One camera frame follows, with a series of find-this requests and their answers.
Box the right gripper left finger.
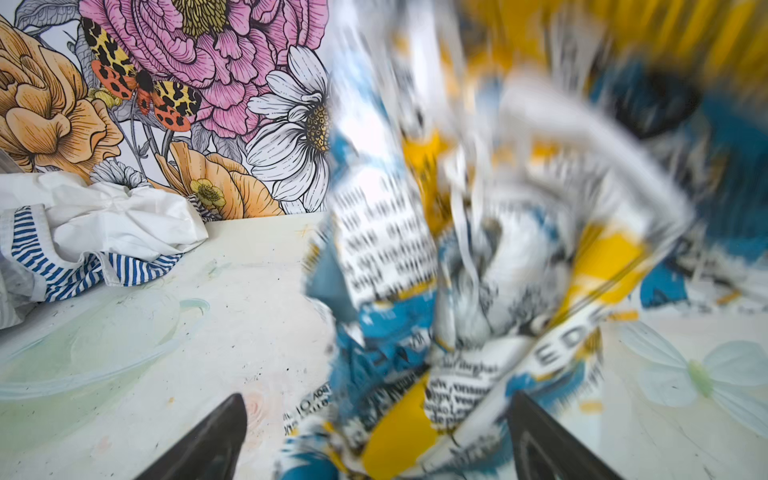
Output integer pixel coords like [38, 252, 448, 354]
[136, 393, 247, 480]

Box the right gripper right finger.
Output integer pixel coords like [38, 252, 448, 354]
[506, 391, 622, 480]

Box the newspaper print colourful cloth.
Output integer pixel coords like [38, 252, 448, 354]
[275, 1, 767, 479]

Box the blue white striped cloth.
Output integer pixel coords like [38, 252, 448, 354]
[1, 205, 181, 329]

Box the white crumpled cloth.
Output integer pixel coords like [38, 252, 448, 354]
[1, 172, 208, 262]

